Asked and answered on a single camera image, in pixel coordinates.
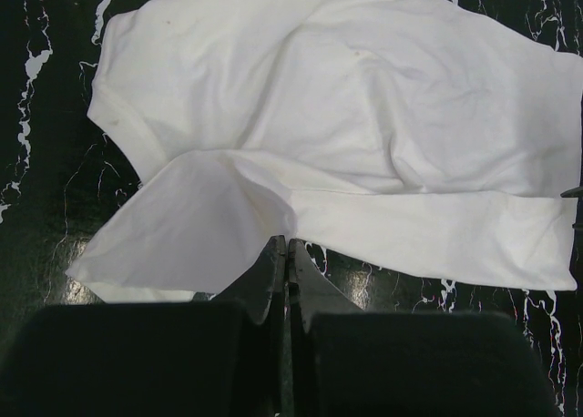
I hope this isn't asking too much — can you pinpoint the white t shirt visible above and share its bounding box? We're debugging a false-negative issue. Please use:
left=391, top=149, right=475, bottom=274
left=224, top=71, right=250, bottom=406
left=67, top=0, right=582, bottom=302

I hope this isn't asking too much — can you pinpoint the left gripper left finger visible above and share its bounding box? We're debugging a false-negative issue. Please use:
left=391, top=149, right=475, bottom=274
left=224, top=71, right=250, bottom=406
left=213, top=236, right=286, bottom=416

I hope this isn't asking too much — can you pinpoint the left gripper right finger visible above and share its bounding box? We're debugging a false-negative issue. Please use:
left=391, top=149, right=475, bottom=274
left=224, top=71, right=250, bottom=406
left=287, top=239, right=363, bottom=416

